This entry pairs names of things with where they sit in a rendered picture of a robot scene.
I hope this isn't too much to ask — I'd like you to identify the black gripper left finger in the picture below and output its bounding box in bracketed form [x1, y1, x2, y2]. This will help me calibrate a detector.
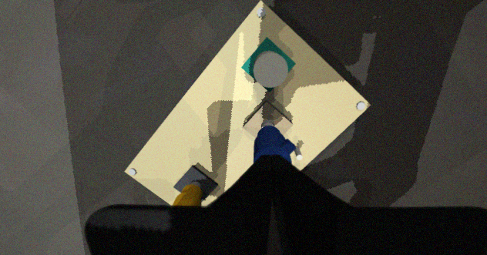
[84, 155, 272, 255]

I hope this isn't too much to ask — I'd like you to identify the pale yellow circuit board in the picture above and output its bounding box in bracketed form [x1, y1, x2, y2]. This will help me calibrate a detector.
[125, 1, 371, 206]

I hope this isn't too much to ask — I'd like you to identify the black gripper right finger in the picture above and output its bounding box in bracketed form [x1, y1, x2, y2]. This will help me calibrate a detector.
[271, 155, 487, 255]

